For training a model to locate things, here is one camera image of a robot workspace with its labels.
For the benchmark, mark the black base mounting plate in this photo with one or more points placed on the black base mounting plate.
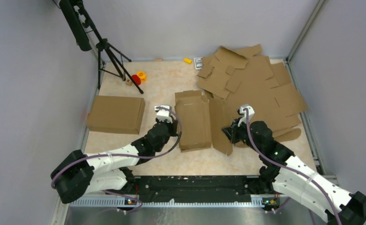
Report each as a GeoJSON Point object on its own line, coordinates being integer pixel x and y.
{"type": "Point", "coordinates": [198, 189]}

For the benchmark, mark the orange round toy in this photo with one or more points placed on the orange round toy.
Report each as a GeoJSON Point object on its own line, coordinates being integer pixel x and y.
{"type": "Point", "coordinates": [142, 76]}

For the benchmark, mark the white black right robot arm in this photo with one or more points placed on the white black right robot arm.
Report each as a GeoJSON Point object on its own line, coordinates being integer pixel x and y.
{"type": "Point", "coordinates": [290, 176]}

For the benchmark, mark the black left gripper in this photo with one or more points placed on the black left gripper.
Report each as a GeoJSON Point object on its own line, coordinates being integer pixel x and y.
{"type": "Point", "coordinates": [173, 126]}

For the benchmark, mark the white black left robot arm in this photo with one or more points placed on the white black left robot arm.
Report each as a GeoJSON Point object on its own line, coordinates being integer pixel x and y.
{"type": "Point", "coordinates": [79, 174]}

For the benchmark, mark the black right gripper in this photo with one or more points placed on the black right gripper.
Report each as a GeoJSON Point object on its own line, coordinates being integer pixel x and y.
{"type": "Point", "coordinates": [232, 131]}

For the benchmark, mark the black camera tripod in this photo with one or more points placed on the black camera tripod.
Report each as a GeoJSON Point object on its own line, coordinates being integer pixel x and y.
{"type": "Point", "coordinates": [81, 24]}

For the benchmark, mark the small wooden cube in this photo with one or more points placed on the small wooden cube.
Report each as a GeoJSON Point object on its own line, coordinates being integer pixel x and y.
{"type": "Point", "coordinates": [128, 82]}

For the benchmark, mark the cardboard box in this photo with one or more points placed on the cardboard box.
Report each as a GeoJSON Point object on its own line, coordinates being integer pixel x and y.
{"type": "Point", "coordinates": [117, 115]}
{"type": "Point", "coordinates": [203, 119]}

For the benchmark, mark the playing card box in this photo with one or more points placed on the playing card box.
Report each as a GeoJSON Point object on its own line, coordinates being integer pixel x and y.
{"type": "Point", "coordinates": [198, 64]}

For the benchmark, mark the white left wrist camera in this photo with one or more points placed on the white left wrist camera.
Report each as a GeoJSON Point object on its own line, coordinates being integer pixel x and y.
{"type": "Point", "coordinates": [163, 113]}

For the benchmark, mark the folded closed cardboard box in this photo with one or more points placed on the folded closed cardboard box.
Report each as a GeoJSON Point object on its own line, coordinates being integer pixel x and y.
{"type": "Point", "coordinates": [117, 115]}

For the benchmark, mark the aluminium frame rail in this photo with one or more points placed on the aluminium frame rail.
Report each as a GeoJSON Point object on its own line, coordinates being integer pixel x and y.
{"type": "Point", "coordinates": [330, 202]}

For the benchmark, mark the yellow block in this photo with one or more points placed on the yellow block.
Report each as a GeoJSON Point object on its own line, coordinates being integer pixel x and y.
{"type": "Point", "coordinates": [187, 60]}

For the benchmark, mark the cardboard sheet pile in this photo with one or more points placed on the cardboard sheet pile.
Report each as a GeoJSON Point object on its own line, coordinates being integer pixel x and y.
{"type": "Point", "coordinates": [246, 76]}

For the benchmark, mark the red round toy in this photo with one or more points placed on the red round toy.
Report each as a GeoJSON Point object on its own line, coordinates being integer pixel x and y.
{"type": "Point", "coordinates": [136, 79]}

